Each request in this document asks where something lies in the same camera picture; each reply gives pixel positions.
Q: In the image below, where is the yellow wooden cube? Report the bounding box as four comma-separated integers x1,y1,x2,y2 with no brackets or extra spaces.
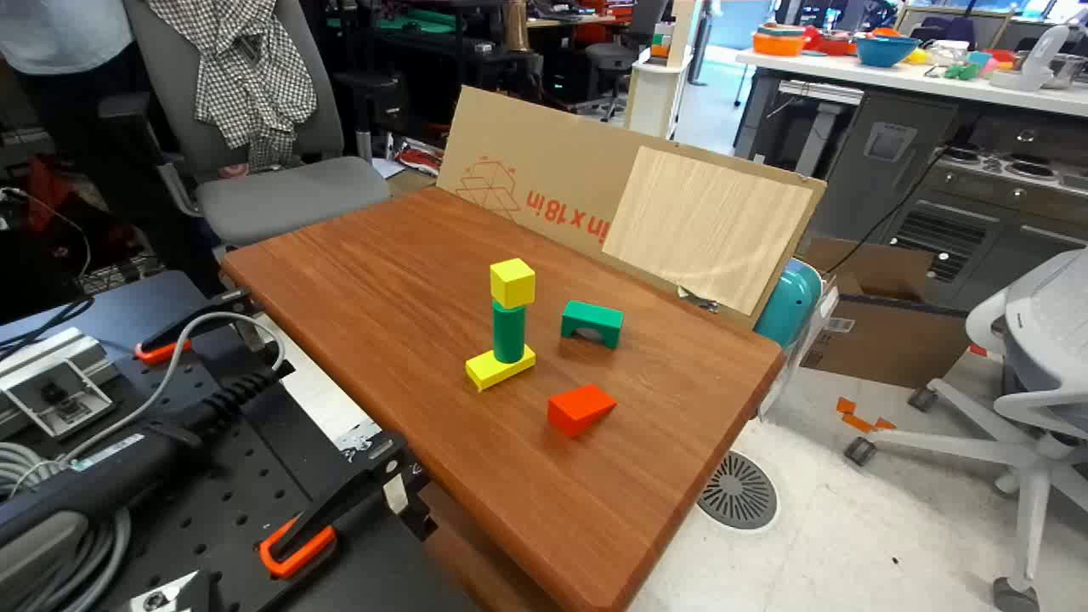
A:
485,254,539,308

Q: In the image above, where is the green cylindrical block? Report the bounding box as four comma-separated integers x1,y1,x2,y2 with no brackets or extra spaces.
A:
488,301,534,366

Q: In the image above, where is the green arch block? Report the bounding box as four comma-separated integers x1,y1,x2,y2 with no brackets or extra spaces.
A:
558,296,627,353

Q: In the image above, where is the yellow flat rectangular block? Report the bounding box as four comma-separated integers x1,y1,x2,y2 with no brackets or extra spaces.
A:
461,345,539,395

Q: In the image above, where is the red wedge block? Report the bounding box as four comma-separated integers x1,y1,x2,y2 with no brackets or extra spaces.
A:
545,384,619,442

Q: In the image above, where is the light wooden board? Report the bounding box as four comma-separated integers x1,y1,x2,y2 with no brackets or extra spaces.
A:
597,142,818,320

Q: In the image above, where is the teal plastic bin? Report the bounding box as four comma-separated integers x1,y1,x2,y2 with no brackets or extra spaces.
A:
751,254,822,353

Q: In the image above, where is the round metal floor drain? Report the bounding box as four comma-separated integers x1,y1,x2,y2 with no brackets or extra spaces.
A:
693,449,780,537

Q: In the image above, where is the grey office chair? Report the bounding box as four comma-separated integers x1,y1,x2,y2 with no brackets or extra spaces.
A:
118,0,395,253

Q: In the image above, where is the black corrugated conduit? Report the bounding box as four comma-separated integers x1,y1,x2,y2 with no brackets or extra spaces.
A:
146,358,295,446

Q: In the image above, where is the cardboard box on floor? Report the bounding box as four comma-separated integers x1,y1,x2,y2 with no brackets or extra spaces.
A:
796,235,972,392

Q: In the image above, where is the large black orange bar clamp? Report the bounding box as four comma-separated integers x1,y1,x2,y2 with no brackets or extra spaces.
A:
256,437,427,584

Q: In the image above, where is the orange bowl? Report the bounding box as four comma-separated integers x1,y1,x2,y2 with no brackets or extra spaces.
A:
751,25,810,58

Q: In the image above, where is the patterned grey cloth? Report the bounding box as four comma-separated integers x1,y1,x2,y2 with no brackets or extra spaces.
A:
146,0,320,149

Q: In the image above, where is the small black orange bar clamp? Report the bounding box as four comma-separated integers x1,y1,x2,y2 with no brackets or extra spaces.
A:
132,296,249,366

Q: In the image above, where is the dark blue panel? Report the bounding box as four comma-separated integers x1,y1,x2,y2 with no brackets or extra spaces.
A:
0,268,214,353

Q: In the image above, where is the blue bowl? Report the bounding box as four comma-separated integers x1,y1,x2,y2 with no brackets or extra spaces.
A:
854,30,917,68

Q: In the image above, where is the white desk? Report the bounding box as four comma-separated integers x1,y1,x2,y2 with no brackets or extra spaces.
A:
734,44,1088,172

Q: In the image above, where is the grey metal cabinet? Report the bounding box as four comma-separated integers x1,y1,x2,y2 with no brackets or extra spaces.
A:
812,87,1088,318

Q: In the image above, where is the silver metal box device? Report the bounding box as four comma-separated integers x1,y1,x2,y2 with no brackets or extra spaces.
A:
0,328,114,442

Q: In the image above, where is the white office chair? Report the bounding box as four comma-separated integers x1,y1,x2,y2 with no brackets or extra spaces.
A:
844,246,1088,612

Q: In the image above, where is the person in white shirt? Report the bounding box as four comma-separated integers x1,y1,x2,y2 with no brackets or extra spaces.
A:
0,0,150,231

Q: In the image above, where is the light grey cable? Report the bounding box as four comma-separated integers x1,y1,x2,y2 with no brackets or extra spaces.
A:
63,308,286,456

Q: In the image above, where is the grey cable bundle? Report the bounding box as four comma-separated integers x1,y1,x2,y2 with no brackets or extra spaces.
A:
0,438,132,612

